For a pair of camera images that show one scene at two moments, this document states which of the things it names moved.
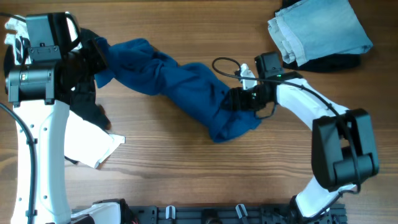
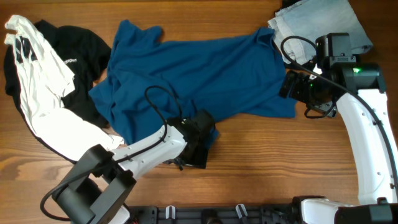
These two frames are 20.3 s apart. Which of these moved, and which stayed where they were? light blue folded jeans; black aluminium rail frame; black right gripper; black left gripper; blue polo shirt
Moved: black left gripper; black right gripper; blue polo shirt
Stayed: light blue folded jeans; black aluminium rail frame
